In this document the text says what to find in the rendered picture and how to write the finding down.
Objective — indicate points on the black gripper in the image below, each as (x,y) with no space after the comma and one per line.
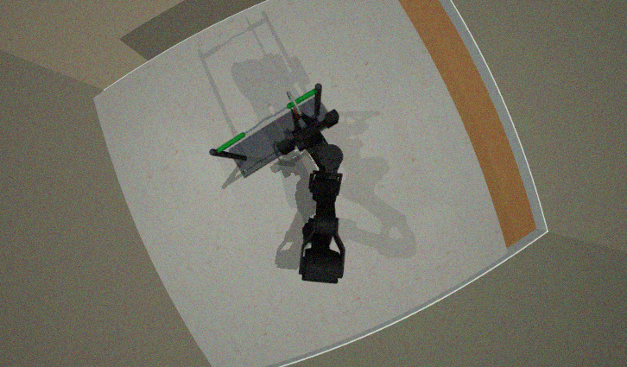
(331,118)

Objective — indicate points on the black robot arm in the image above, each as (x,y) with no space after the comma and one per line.
(319,263)

